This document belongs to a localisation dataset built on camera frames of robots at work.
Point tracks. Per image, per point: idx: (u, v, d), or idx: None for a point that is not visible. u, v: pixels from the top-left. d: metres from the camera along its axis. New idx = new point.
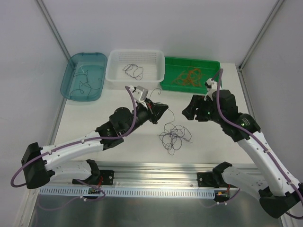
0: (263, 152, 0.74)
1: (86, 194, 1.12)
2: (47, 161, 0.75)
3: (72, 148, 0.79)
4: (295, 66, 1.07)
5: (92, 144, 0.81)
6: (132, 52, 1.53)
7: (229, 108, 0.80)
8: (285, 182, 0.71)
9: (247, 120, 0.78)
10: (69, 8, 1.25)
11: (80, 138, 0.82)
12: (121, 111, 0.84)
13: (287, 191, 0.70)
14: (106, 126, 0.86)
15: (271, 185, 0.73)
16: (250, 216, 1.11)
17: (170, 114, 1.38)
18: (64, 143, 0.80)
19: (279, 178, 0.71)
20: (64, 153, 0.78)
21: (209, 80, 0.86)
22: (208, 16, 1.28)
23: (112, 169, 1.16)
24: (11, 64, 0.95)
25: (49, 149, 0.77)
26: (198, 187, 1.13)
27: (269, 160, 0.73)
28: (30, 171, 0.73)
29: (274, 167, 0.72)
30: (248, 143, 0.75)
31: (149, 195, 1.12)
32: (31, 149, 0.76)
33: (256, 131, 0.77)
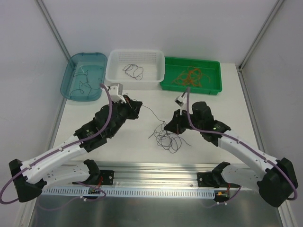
0: (236, 142, 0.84)
1: (86, 194, 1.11)
2: (28, 177, 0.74)
3: (52, 158, 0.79)
4: (295, 65, 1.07)
5: (72, 150, 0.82)
6: (132, 52, 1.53)
7: (207, 117, 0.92)
8: (262, 161, 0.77)
9: (218, 125, 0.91)
10: (69, 9, 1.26)
11: (58, 146, 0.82)
12: (103, 111, 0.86)
13: (266, 168, 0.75)
14: (86, 128, 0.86)
15: (254, 167, 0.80)
16: (251, 216, 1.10)
17: (169, 114, 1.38)
18: (42, 154, 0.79)
19: (256, 160, 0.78)
20: (44, 164, 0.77)
21: (180, 97, 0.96)
22: (208, 16, 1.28)
23: (112, 169, 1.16)
24: (11, 64, 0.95)
25: (28, 164, 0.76)
26: (197, 187, 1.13)
27: (244, 147, 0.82)
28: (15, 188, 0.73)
29: (249, 152, 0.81)
30: (222, 140, 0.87)
31: (149, 195, 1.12)
32: (11, 166, 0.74)
33: (227, 130, 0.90)
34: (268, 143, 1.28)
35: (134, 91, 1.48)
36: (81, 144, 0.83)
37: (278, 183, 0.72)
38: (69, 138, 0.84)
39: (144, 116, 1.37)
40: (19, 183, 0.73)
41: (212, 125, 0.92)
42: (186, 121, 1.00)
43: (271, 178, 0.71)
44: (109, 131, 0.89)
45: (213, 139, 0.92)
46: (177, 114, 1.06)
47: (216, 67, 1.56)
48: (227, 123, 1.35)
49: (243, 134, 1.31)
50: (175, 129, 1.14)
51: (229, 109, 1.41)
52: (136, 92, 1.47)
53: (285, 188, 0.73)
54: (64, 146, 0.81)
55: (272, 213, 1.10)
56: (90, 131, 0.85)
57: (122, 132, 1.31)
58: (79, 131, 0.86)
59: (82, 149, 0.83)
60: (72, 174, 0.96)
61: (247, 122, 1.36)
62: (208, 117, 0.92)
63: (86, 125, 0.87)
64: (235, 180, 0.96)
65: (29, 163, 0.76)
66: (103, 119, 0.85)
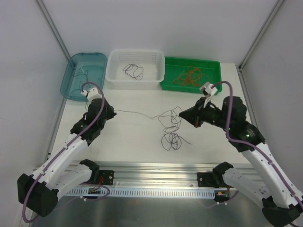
0: (267, 163, 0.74)
1: (86, 194, 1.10)
2: (46, 182, 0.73)
3: (61, 158, 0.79)
4: (295, 66, 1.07)
5: (76, 144, 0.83)
6: (132, 52, 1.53)
7: (239, 119, 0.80)
8: (289, 194, 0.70)
9: (252, 131, 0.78)
10: (69, 9, 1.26)
11: (61, 146, 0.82)
12: (92, 104, 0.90)
13: (290, 203, 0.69)
14: (80, 124, 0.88)
15: (275, 194, 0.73)
16: (251, 216, 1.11)
17: (169, 114, 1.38)
18: (49, 159, 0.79)
19: (283, 190, 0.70)
20: (56, 165, 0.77)
21: (209, 88, 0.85)
22: (208, 16, 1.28)
23: (112, 169, 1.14)
24: (11, 64, 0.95)
25: (40, 171, 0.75)
26: (198, 187, 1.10)
27: (273, 172, 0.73)
28: (34, 200, 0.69)
29: (278, 179, 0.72)
30: (253, 154, 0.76)
31: (149, 195, 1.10)
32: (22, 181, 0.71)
33: (261, 143, 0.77)
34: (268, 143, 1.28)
35: (134, 91, 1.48)
36: (83, 137, 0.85)
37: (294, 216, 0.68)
38: (68, 138, 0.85)
39: (144, 116, 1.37)
40: (38, 190, 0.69)
41: (244, 129, 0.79)
42: (210, 116, 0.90)
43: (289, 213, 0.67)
44: (100, 122, 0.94)
45: (241, 145, 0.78)
46: (200, 107, 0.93)
47: (216, 67, 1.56)
48: None
49: None
50: (194, 121, 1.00)
51: None
52: (136, 92, 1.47)
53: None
54: (67, 144, 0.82)
55: None
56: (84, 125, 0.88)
57: (122, 132, 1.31)
58: (74, 129, 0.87)
59: (84, 141, 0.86)
60: (75, 175, 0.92)
61: None
62: (241, 119, 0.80)
63: (78, 122, 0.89)
64: (235, 185, 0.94)
65: (40, 170, 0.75)
66: (93, 111, 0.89)
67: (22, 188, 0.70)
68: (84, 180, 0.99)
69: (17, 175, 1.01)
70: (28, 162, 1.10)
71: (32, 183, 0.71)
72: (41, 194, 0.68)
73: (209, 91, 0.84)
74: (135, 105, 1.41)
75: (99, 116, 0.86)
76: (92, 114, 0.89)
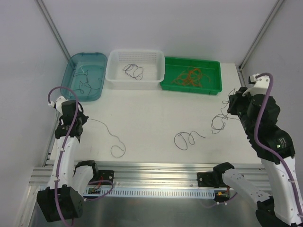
0: (288, 179, 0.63)
1: (86, 194, 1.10)
2: (66, 183, 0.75)
3: (65, 160, 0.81)
4: (295, 66, 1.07)
5: (71, 143, 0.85)
6: (132, 52, 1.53)
7: (269, 121, 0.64)
8: (296, 213, 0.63)
9: (284, 141, 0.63)
10: (69, 9, 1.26)
11: (57, 152, 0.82)
12: (64, 105, 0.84)
13: (294, 222, 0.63)
14: (61, 126, 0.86)
15: (279, 207, 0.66)
16: (251, 216, 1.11)
17: (170, 114, 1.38)
18: (54, 167, 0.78)
19: (291, 208, 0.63)
20: (65, 167, 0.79)
21: (253, 77, 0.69)
22: (208, 16, 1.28)
23: (112, 169, 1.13)
24: (11, 64, 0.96)
25: (53, 179, 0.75)
26: (197, 187, 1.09)
27: (289, 191, 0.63)
28: (65, 205, 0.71)
29: (291, 198, 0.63)
30: (274, 166, 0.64)
31: (149, 195, 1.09)
32: (41, 199, 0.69)
33: (289, 157, 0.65)
34: None
35: (134, 91, 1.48)
36: (72, 135, 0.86)
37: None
38: (58, 143, 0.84)
39: (144, 116, 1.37)
40: (64, 195, 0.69)
41: (273, 136, 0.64)
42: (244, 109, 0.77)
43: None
44: (79, 117, 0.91)
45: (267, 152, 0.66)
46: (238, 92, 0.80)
47: (216, 67, 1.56)
48: (227, 123, 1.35)
49: (243, 134, 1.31)
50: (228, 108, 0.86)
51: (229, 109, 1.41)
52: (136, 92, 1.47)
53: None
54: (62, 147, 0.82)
55: None
56: (66, 126, 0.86)
57: (122, 132, 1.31)
58: (58, 133, 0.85)
59: (75, 138, 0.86)
60: (81, 175, 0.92)
61: None
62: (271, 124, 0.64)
63: (58, 126, 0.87)
64: (233, 185, 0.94)
65: (53, 179, 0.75)
66: (68, 110, 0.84)
67: (48, 205, 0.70)
68: (89, 178, 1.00)
69: (17, 175, 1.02)
70: (28, 162, 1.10)
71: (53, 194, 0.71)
72: (69, 194, 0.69)
73: (253, 80, 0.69)
74: (135, 105, 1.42)
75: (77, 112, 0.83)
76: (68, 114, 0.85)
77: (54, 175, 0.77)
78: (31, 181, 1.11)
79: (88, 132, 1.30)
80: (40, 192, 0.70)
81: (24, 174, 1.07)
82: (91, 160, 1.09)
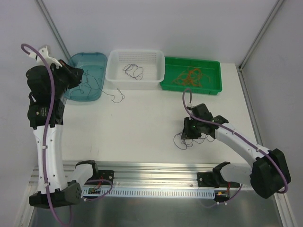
0: (232, 133, 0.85)
1: (86, 194, 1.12)
2: (57, 187, 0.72)
3: (50, 157, 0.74)
4: (295, 66, 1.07)
5: (52, 136, 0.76)
6: (132, 52, 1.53)
7: (203, 113, 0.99)
8: (254, 151, 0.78)
9: (217, 117, 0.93)
10: (69, 9, 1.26)
11: (39, 149, 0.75)
12: (32, 82, 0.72)
13: (257, 156, 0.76)
14: (36, 110, 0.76)
15: (246, 157, 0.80)
16: (252, 217, 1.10)
17: (170, 114, 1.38)
18: (41, 170, 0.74)
19: (248, 148, 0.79)
20: (52, 166, 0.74)
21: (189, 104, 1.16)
22: (208, 16, 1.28)
23: (112, 169, 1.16)
24: (11, 64, 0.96)
25: (43, 184, 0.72)
26: (198, 187, 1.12)
27: (238, 138, 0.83)
28: (58, 203, 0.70)
29: (243, 142, 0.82)
30: (219, 131, 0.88)
31: (149, 195, 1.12)
32: (36, 202, 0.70)
33: (226, 123, 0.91)
34: (268, 143, 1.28)
35: (134, 91, 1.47)
36: (51, 123, 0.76)
37: (268, 173, 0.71)
38: (37, 135, 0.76)
39: (144, 116, 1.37)
40: (58, 196, 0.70)
41: (212, 118, 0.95)
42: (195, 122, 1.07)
43: (260, 169, 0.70)
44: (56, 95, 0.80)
45: (211, 130, 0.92)
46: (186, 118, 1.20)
47: (216, 67, 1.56)
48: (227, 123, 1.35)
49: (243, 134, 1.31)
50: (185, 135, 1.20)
51: (229, 109, 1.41)
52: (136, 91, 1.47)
53: (277, 181, 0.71)
54: (43, 144, 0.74)
55: (272, 213, 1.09)
56: (40, 110, 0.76)
57: (122, 132, 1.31)
58: (34, 122, 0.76)
59: (57, 125, 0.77)
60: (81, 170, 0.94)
61: (247, 122, 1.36)
62: (205, 114, 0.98)
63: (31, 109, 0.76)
64: (234, 178, 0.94)
65: (43, 183, 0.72)
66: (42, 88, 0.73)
67: (43, 205, 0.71)
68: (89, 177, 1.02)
69: (17, 175, 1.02)
70: (28, 162, 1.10)
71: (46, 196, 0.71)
72: (64, 197, 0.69)
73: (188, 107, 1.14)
74: (135, 105, 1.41)
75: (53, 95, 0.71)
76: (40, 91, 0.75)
77: (43, 178, 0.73)
78: (31, 181, 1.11)
79: (88, 132, 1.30)
80: (34, 197, 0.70)
81: (23, 174, 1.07)
82: (91, 160, 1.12)
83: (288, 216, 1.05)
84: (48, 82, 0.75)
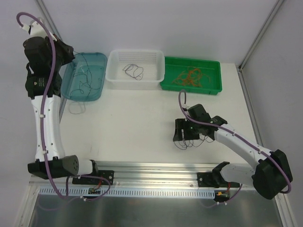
0: (232, 135, 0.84)
1: (86, 194, 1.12)
2: (56, 155, 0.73)
3: (48, 126, 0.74)
4: (295, 66, 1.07)
5: (50, 106, 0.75)
6: (132, 52, 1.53)
7: (200, 114, 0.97)
8: (256, 152, 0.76)
9: (215, 118, 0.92)
10: (69, 9, 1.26)
11: (37, 118, 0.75)
12: (29, 51, 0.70)
13: (260, 159, 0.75)
14: (33, 80, 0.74)
15: (248, 159, 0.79)
16: (252, 217, 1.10)
17: (170, 114, 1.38)
18: (39, 137, 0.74)
19: (250, 151, 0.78)
20: (50, 135, 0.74)
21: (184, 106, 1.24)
22: (208, 16, 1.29)
23: (112, 169, 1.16)
24: (11, 64, 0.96)
25: (41, 152, 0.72)
26: (198, 187, 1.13)
27: (239, 140, 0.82)
28: (57, 171, 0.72)
29: (244, 144, 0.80)
30: (218, 133, 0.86)
31: (149, 195, 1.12)
32: (34, 170, 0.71)
33: (225, 124, 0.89)
34: (268, 143, 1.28)
35: (134, 90, 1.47)
36: (49, 93, 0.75)
37: (271, 175, 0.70)
38: (35, 106, 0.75)
39: (144, 116, 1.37)
40: (56, 164, 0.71)
41: (209, 119, 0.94)
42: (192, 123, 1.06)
43: (263, 171, 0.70)
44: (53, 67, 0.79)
45: (211, 132, 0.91)
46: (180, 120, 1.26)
47: (216, 67, 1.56)
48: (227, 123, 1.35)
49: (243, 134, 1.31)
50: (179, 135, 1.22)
51: (229, 109, 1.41)
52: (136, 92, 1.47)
53: (280, 183, 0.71)
54: (40, 113, 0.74)
55: (272, 213, 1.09)
56: (38, 81, 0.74)
57: (122, 132, 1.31)
58: (31, 92, 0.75)
59: (54, 96, 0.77)
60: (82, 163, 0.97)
61: (247, 122, 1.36)
62: (202, 115, 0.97)
63: (29, 80, 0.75)
64: (235, 179, 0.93)
65: (41, 152, 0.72)
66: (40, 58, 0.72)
67: (41, 172, 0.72)
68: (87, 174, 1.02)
69: (17, 174, 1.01)
70: (28, 162, 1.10)
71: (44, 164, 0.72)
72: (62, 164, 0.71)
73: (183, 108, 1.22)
74: (135, 105, 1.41)
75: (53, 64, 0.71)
76: (38, 62, 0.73)
77: (41, 146, 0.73)
78: (31, 181, 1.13)
79: (88, 132, 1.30)
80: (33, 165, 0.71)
81: (23, 173, 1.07)
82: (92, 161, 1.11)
83: (288, 216, 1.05)
84: (46, 54, 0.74)
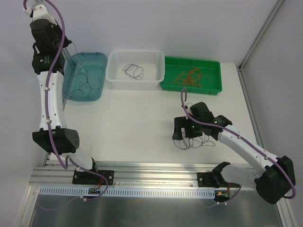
0: (237, 138, 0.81)
1: (86, 194, 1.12)
2: (59, 125, 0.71)
3: (52, 99, 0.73)
4: (295, 66, 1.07)
5: (55, 81, 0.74)
6: (132, 52, 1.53)
7: (204, 113, 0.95)
8: (262, 158, 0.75)
9: (219, 119, 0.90)
10: (69, 9, 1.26)
11: (41, 91, 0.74)
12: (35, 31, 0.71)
13: (266, 165, 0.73)
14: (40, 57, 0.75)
15: (253, 163, 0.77)
16: (252, 217, 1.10)
17: (170, 114, 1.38)
18: (43, 108, 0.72)
19: (256, 156, 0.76)
20: (54, 108, 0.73)
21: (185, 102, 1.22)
22: (208, 16, 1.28)
23: (112, 169, 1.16)
24: (12, 64, 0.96)
25: (45, 121, 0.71)
26: (198, 187, 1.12)
27: (244, 144, 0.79)
28: (59, 141, 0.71)
29: (250, 148, 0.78)
30: (223, 134, 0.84)
31: (149, 195, 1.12)
32: (37, 139, 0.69)
33: (229, 125, 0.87)
34: (268, 143, 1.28)
35: (134, 91, 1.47)
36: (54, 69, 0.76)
37: (278, 181, 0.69)
38: (40, 80, 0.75)
39: (144, 116, 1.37)
40: (59, 133, 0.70)
41: (213, 119, 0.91)
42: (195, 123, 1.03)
43: (270, 178, 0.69)
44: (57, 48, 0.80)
45: (214, 132, 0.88)
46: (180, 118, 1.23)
47: (216, 67, 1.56)
48: None
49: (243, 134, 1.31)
50: (179, 134, 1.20)
51: (229, 109, 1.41)
52: (136, 92, 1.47)
53: (284, 188, 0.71)
54: (46, 86, 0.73)
55: (272, 213, 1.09)
56: (44, 57, 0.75)
57: (122, 132, 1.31)
58: (37, 68, 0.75)
59: (58, 73, 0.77)
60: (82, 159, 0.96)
61: (247, 122, 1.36)
62: (205, 114, 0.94)
63: (35, 57, 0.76)
64: (236, 180, 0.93)
65: (45, 121, 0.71)
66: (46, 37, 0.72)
67: (44, 141, 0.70)
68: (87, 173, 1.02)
69: (17, 174, 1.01)
70: (28, 162, 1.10)
71: (47, 133, 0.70)
72: (64, 133, 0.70)
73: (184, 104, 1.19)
74: (135, 105, 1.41)
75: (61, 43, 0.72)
76: (42, 42, 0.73)
77: (45, 116, 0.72)
78: (31, 181, 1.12)
79: (88, 132, 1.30)
80: (36, 133, 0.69)
81: (23, 174, 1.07)
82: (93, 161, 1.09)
83: (288, 216, 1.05)
84: (51, 33, 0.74)
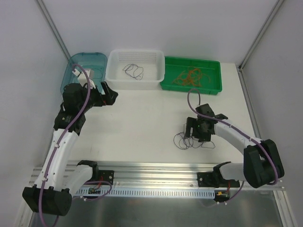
0: (228, 126, 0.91)
1: (86, 194, 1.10)
2: (52, 186, 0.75)
3: (57, 156, 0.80)
4: (295, 66, 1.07)
5: (67, 139, 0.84)
6: (132, 52, 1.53)
7: (206, 111, 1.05)
8: (247, 140, 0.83)
9: (218, 115, 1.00)
10: (69, 9, 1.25)
11: (52, 146, 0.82)
12: (65, 94, 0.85)
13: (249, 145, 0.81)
14: (62, 116, 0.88)
15: (240, 147, 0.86)
16: (252, 217, 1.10)
17: (170, 115, 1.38)
18: (46, 164, 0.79)
19: (242, 139, 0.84)
20: (55, 167, 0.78)
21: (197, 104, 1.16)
22: (208, 16, 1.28)
23: (112, 169, 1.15)
24: (12, 64, 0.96)
25: (42, 177, 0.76)
26: (197, 187, 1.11)
27: (234, 131, 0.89)
28: (48, 205, 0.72)
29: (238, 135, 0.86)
30: (218, 126, 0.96)
31: (149, 195, 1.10)
32: (26, 196, 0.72)
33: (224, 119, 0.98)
34: None
35: (134, 91, 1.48)
36: (71, 130, 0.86)
37: (258, 159, 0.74)
38: (55, 135, 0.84)
39: (144, 116, 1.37)
40: (49, 195, 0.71)
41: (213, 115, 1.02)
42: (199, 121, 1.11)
43: (249, 153, 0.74)
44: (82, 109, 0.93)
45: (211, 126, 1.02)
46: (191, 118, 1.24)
47: (216, 67, 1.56)
48: None
49: None
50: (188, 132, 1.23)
51: (229, 109, 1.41)
52: (136, 92, 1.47)
53: (267, 170, 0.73)
54: (57, 143, 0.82)
55: (272, 213, 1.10)
56: (66, 117, 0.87)
57: (122, 132, 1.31)
58: (57, 125, 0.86)
59: (74, 132, 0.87)
60: (78, 175, 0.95)
61: (247, 122, 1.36)
62: (208, 113, 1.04)
63: (59, 115, 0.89)
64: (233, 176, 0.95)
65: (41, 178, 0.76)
66: (72, 103, 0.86)
67: (31, 200, 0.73)
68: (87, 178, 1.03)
69: (17, 175, 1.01)
70: (28, 162, 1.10)
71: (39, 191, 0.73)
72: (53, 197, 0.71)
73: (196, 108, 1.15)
74: (135, 105, 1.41)
75: (83, 109, 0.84)
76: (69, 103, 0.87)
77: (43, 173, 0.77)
78: (31, 181, 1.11)
79: (88, 132, 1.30)
80: (29, 189, 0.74)
81: (23, 173, 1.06)
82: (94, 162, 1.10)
83: (288, 216, 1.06)
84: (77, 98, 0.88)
